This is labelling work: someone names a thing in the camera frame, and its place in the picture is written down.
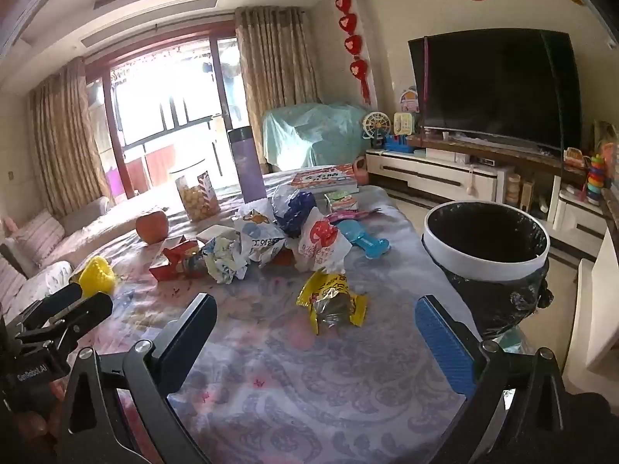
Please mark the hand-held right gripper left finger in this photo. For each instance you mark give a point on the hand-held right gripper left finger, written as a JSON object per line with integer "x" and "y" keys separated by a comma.
{"x": 188, "y": 343}

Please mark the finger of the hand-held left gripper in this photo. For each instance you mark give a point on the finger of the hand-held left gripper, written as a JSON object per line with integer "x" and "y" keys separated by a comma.
{"x": 87, "y": 312}
{"x": 58, "y": 297}

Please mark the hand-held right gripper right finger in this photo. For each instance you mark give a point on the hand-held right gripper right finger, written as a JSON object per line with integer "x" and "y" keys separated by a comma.
{"x": 445, "y": 343}

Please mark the white rimmed trash bin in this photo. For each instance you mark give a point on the white rimmed trash bin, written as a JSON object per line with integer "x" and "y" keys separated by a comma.
{"x": 483, "y": 268}

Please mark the yellow snack wrapper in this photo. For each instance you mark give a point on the yellow snack wrapper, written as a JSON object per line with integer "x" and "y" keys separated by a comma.
{"x": 333, "y": 295}

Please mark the blue spoon-shaped packet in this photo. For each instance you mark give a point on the blue spoon-shaped packet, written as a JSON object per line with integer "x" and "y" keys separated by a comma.
{"x": 360, "y": 241}

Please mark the blue plastic tissue wrapper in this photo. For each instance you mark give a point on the blue plastic tissue wrapper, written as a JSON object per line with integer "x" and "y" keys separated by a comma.
{"x": 292, "y": 209}

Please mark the yellow corn-shaped toy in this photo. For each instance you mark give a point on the yellow corn-shaped toy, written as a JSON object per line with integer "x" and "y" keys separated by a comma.
{"x": 99, "y": 273}

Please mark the striped pink sofa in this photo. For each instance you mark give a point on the striped pink sofa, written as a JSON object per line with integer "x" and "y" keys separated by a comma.
{"x": 38, "y": 241}

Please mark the teal flat pack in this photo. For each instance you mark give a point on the teal flat pack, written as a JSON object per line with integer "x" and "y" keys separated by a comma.
{"x": 512, "y": 341}

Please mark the red carton box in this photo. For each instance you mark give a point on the red carton box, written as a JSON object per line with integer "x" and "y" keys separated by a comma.
{"x": 167, "y": 265}

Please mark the crumpled patterned paper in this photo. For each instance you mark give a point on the crumpled patterned paper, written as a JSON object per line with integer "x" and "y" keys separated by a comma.
{"x": 225, "y": 258}

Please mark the red apple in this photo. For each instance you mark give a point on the red apple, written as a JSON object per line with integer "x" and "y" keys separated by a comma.
{"x": 152, "y": 226}

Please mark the white bag with blue print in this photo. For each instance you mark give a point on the white bag with blue print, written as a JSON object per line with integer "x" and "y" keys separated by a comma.
{"x": 263, "y": 245}

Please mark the clear jar of puffed snacks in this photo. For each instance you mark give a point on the clear jar of puffed snacks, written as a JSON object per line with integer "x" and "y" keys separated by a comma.
{"x": 198, "y": 199}

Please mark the marble topped side counter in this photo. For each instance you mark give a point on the marble topped side counter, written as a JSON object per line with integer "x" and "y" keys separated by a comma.
{"x": 592, "y": 309}

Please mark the beige patterned curtain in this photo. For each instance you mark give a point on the beige patterned curtain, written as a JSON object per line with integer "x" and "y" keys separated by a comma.
{"x": 63, "y": 145}
{"x": 275, "y": 82}

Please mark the white bag with red print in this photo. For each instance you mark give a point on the white bag with red print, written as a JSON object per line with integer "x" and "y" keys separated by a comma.
{"x": 321, "y": 242}

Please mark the pink flat packet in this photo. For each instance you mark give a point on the pink flat packet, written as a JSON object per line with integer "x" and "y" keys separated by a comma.
{"x": 349, "y": 216}

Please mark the pink hanging pendant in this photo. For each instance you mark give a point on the pink hanging pendant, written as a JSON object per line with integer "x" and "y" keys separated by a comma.
{"x": 471, "y": 186}

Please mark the white television cabinet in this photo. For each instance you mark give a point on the white television cabinet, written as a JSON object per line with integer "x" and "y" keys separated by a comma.
{"x": 416, "y": 174}

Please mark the green tissue pack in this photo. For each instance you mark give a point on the green tissue pack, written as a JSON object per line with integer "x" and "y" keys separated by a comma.
{"x": 341, "y": 201}

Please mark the purple thermos bottle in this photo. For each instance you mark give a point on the purple thermos bottle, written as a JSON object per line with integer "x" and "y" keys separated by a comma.
{"x": 249, "y": 174}

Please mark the pink kettlebell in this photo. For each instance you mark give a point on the pink kettlebell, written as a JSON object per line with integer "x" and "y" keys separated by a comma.
{"x": 359, "y": 170}

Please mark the blue plastic toy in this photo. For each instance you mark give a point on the blue plastic toy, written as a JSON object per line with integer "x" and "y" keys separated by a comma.
{"x": 395, "y": 144}

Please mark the wooden sliding glass door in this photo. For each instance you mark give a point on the wooden sliding glass door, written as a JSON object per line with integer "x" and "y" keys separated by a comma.
{"x": 164, "y": 106}

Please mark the yellow toy phone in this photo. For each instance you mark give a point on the yellow toy phone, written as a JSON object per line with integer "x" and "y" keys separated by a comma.
{"x": 403, "y": 123}

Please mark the toy cash register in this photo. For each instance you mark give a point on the toy cash register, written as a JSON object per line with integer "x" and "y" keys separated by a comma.
{"x": 573, "y": 157}

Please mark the ferris wheel toy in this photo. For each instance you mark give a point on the ferris wheel toy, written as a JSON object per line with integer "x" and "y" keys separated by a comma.
{"x": 376, "y": 125}

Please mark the teal covered armchair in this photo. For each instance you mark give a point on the teal covered armchair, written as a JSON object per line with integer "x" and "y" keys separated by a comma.
{"x": 314, "y": 135}

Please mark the toy house card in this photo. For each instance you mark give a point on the toy house card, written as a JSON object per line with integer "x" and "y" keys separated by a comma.
{"x": 409, "y": 100}

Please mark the black flat television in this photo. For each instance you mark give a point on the black flat television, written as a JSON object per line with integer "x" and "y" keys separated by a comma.
{"x": 493, "y": 82}

